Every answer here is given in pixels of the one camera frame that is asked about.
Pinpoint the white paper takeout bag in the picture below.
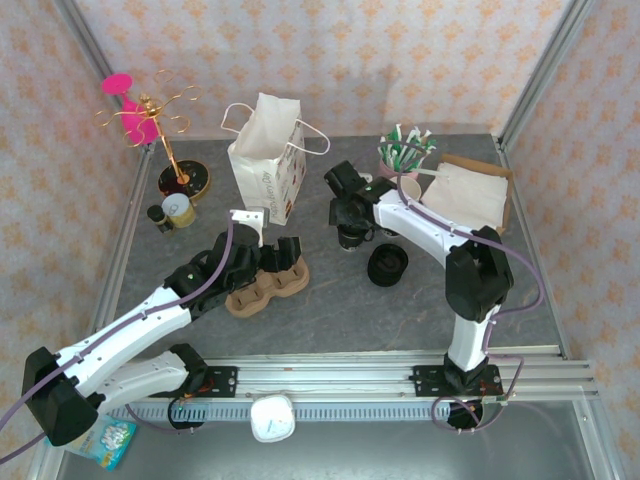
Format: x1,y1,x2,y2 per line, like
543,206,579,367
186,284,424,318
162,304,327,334
221,92,332,227

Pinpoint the white paper napkin stack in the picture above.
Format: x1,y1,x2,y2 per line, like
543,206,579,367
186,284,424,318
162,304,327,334
422,160,510,234

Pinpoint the stack of black cup lids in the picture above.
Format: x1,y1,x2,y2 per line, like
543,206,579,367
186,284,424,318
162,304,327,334
366,243,410,288

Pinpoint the pink straw holder cup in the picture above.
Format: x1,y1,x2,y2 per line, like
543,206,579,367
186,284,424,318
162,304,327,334
378,157,420,181

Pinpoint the stack of black paper cups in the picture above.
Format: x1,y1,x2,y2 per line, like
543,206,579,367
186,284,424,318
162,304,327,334
379,175,424,239

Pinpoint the gold can with white lid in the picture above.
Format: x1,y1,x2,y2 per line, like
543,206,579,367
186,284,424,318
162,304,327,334
161,192,198,227

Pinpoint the small dark bottle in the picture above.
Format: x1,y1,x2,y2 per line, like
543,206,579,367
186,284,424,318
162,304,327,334
146,205,175,236

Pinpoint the white rounded square device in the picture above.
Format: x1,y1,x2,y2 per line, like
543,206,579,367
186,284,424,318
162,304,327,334
249,393,296,444

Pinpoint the pink plastic wine glass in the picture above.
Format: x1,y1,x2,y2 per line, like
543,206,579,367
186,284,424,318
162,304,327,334
101,72,159,146

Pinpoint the blue wet wipes packet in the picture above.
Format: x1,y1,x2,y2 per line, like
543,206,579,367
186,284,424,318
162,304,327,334
47,414,137,472

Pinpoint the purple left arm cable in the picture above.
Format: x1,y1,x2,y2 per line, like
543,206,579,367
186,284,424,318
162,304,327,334
0,212,236,464

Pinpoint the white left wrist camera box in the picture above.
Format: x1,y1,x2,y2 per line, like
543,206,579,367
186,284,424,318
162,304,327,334
228,205,271,246

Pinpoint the gold wire cup rack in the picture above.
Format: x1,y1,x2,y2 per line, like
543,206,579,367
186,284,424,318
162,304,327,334
93,68,213,202

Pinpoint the aluminium table side rail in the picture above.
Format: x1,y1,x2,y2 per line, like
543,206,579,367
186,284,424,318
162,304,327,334
74,144,153,362
497,137,572,360

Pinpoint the aluminium frame rail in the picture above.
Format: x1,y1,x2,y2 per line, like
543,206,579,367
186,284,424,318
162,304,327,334
54,348,600,401

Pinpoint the grey slotted cable duct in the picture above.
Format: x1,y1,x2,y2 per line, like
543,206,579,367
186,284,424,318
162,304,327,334
107,402,454,423

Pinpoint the aluminium corner post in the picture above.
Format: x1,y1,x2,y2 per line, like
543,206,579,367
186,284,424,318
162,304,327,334
52,0,154,151
498,0,597,149

